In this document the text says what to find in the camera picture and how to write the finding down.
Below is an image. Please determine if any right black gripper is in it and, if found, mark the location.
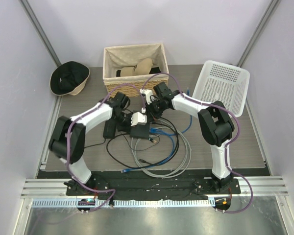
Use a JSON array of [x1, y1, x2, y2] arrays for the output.
[[144, 99, 166, 123]]

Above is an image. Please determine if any blue ethernet cable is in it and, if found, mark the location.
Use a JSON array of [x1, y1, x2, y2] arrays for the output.
[[121, 127, 178, 174], [149, 88, 194, 137]]

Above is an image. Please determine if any black network switch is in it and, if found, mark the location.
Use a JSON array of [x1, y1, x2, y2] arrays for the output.
[[130, 123, 150, 140]]

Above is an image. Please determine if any wicker basket with liner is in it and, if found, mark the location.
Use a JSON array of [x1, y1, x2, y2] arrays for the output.
[[102, 43, 169, 97]]

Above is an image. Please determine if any white plastic perforated basket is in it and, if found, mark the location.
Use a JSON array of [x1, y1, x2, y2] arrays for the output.
[[192, 60, 250, 118]]

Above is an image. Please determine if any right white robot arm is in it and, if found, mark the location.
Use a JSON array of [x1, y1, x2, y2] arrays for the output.
[[140, 82, 235, 193]]

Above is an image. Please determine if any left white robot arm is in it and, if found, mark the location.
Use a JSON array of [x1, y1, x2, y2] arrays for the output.
[[49, 92, 130, 195]]

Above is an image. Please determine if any black power adapter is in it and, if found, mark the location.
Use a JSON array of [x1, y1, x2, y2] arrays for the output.
[[102, 119, 117, 139]]

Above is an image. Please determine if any beige cap in basket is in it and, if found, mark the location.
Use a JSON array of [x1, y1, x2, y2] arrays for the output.
[[120, 58, 153, 77]]

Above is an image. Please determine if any black and beige bucket hat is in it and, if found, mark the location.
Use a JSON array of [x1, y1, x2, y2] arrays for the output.
[[49, 61, 91, 96]]

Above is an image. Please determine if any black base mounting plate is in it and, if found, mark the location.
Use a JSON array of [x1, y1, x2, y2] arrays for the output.
[[38, 167, 270, 200]]

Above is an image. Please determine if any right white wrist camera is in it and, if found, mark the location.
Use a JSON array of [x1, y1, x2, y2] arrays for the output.
[[140, 89, 153, 99]]

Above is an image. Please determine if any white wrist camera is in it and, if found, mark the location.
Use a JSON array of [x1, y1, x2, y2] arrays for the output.
[[130, 112, 147, 127], [140, 89, 153, 99]]

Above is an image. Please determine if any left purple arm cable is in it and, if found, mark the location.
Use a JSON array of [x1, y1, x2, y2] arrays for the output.
[[65, 83, 147, 212]]

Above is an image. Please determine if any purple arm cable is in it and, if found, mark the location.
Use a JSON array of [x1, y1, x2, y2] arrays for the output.
[[65, 83, 147, 212], [141, 72, 254, 214]]

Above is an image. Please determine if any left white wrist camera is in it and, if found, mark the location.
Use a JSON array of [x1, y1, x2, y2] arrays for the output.
[[130, 112, 147, 127]]

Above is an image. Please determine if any black braided ethernet cable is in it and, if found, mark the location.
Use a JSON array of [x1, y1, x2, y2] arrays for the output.
[[139, 117, 181, 164]]

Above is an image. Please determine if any thin black power cord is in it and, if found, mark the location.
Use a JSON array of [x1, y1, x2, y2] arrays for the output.
[[82, 132, 160, 169]]

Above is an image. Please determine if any white slotted cable duct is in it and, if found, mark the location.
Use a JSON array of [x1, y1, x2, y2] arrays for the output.
[[32, 197, 215, 208]]

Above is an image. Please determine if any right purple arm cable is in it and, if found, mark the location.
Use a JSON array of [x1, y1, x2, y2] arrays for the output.
[[141, 72, 254, 214]]

